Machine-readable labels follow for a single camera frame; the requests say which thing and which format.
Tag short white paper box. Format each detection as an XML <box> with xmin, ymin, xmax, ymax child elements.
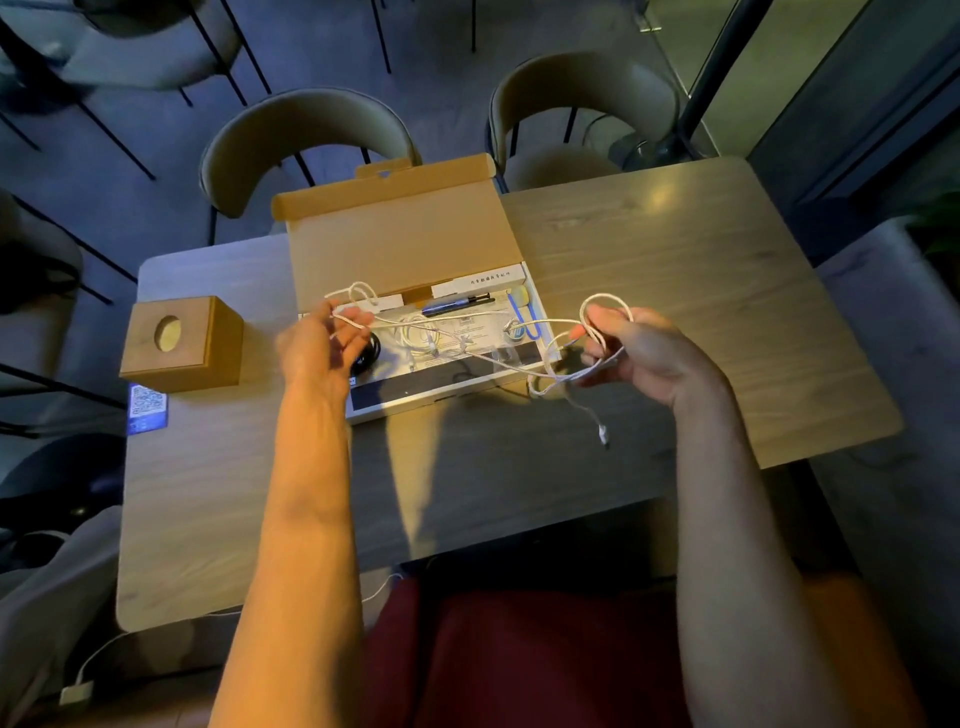
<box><xmin>333</xmin><ymin>293</ymin><xmax>407</xmax><ymax>317</ymax></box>

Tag blue code card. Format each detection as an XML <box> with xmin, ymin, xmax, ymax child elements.
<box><xmin>125</xmin><ymin>383</ymin><xmax>170</xmax><ymax>437</ymax></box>

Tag black metal pole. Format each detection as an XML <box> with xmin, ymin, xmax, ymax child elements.
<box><xmin>621</xmin><ymin>0</ymin><xmax>775</xmax><ymax>173</ymax></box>

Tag long white paper box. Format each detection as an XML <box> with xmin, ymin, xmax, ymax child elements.
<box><xmin>430</xmin><ymin>262</ymin><xmax>528</xmax><ymax>300</ymax></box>

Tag long white cable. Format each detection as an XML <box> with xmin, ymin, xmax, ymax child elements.
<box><xmin>324</xmin><ymin>281</ymin><xmax>637</xmax><ymax>450</ymax></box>

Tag open cardboard box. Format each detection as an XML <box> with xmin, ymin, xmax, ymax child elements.
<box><xmin>270</xmin><ymin>153</ymin><xmax>565</xmax><ymax>427</ymax></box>

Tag person's right forearm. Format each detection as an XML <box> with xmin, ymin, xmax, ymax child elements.
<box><xmin>669</xmin><ymin>373</ymin><xmax>858</xmax><ymax>728</ymax></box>

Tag white charger with cable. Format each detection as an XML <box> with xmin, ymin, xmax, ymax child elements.
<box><xmin>57</xmin><ymin>573</ymin><xmax>406</xmax><ymax>708</ymax></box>

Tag person's left hand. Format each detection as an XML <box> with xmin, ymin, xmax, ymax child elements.
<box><xmin>275</xmin><ymin>299</ymin><xmax>376</xmax><ymax>410</ymax></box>

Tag black pen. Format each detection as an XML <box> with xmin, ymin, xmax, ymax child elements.
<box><xmin>420</xmin><ymin>293</ymin><xmax>497</xmax><ymax>317</ymax></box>

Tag wooden tissue box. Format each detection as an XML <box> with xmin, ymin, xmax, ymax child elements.
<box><xmin>118</xmin><ymin>294</ymin><xmax>246</xmax><ymax>396</ymax></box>

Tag coiled white cable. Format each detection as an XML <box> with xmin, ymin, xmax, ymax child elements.
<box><xmin>397</xmin><ymin>311</ymin><xmax>445</xmax><ymax>355</ymax></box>

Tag grey sofa cushion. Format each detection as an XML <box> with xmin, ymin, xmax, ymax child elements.
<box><xmin>0</xmin><ymin>505</ymin><xmax>126</xmax><ymax>728</ymax></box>

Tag grey sofa seat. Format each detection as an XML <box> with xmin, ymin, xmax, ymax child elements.
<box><xmin>808</xmin><ymin>216</ymin><xmax>960</xmax><ymax>725</ymax></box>

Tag person's right hand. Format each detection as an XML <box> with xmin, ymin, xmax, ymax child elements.
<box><xmin>569</xmin><ymin>303</ymin><xmax>733</xmax><ymax>413</ymax></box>

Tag green plant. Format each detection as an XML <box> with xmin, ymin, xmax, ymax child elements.
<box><xmin>906</xmin><ymin>190</ymin><xmax>960</xmax><ymax>303</ymax></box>

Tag beige round-back chair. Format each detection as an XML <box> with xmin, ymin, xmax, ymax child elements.
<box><xmin>485</xmin><ymin>50</ymin><xmax>681</xmax><ymax>195</ymax></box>
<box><xmin>198</xmin><ymin>87</ymin><xmax>423</xmax><ymax>248</ymax></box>
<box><xmin>0</xmin><ymin>187</ymin><xmax>130</xmax><ymax>440</ymax></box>
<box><xmin>0</xmin><ymin>0</ymin><xmax>273</xmax><ymax>183</ymax></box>

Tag blue cable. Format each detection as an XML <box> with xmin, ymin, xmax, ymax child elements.
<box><xmin>506</xmin><ymin>288</ymin><xmax>542</xmax><ymax>343</ymax></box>

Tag red shorts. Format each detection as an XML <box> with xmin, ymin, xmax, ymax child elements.
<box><xmin>360</xmin><ymin>573</ymin><xmax>928</xmax><ymax>728</ymax></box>

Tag person's left forearm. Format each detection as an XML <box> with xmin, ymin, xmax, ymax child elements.
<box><xmin>208</xmin><ymin>378</ymin><xmax>380</xmax><ymax>728</ymax></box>

